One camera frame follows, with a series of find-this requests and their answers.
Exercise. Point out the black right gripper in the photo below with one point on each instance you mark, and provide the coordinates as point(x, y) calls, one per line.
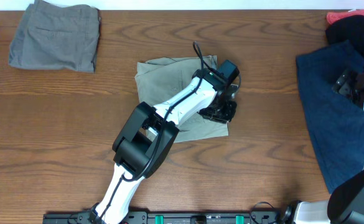
point(346, 84)

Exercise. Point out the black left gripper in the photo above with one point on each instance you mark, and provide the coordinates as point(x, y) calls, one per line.
point(233, 109)

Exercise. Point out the beige khaki shorts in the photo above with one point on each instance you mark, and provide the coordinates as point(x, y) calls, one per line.
point(159, 79)

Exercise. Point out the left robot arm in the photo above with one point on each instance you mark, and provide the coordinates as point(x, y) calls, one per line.
point(150, 131)

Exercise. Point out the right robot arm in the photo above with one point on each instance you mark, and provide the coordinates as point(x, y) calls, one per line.
point(346, 203)

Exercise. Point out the navy blue shorts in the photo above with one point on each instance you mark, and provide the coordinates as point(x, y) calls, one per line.
point(335, 124)

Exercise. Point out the black garment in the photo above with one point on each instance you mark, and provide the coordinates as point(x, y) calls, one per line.
point(349, 28)

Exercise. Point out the folded grey shorts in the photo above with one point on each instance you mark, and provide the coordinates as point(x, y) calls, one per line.
point(51, 37)

